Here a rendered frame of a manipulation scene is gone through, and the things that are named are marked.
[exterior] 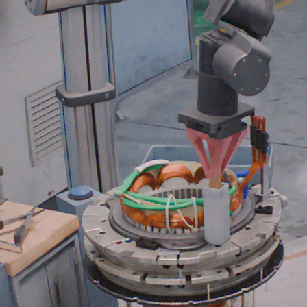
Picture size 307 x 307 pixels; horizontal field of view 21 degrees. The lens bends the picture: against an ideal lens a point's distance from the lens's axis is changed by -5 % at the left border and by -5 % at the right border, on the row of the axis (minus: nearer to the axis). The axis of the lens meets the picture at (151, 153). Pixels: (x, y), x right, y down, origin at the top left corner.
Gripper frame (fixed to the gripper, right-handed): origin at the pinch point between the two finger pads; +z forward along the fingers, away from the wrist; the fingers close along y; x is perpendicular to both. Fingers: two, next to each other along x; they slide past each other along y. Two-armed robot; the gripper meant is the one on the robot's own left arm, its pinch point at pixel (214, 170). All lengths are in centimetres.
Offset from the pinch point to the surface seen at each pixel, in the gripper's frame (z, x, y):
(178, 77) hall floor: 134, 293, 365
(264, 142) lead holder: -0.7, -0.4, 12.6
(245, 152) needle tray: 16.0, 21.8, 41.4
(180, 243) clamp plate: 11.0, 2.3, -3.9
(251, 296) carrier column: 22.4, -5.2, 5.9
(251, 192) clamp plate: 10.4, 3.8, 16.3
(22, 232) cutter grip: 14.7, 26.6, -13.7
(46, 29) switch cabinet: 43, 206, 156
